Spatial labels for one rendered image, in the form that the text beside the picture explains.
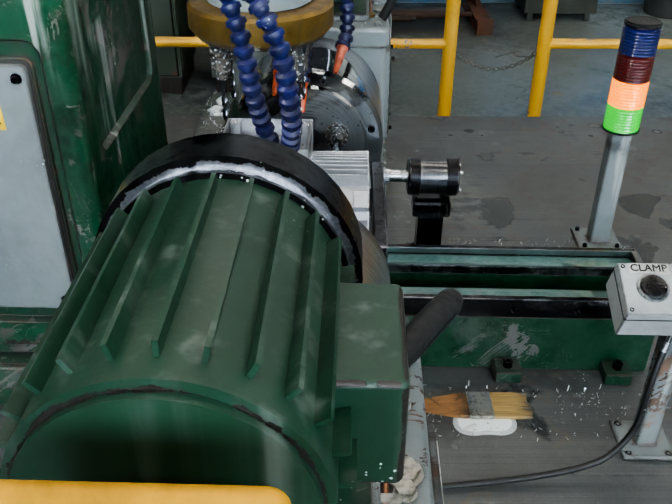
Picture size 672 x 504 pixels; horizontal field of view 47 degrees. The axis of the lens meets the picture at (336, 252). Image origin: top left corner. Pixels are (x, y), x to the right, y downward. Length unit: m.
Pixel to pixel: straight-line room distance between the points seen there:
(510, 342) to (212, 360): 0.86
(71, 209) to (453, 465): 0.58
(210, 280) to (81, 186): 0.57
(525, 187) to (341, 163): 0.72
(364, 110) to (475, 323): 0.38
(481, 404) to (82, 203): 0.60
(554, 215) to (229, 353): 1.31
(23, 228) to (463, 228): 0.85
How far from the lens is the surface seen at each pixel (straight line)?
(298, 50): 0.97
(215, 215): 0.45
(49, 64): 0.90
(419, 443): 0.58
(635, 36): 1.38
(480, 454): 1.08
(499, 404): 1.14
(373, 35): 1.47
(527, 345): 1.19
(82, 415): 0.36
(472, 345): 1.17
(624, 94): 1.40
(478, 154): 1.84
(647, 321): 0.95
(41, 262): 1.02
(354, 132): 1.28
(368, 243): 0.87
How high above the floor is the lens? 1.58
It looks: 33 degrees down
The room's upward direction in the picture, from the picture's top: straight up
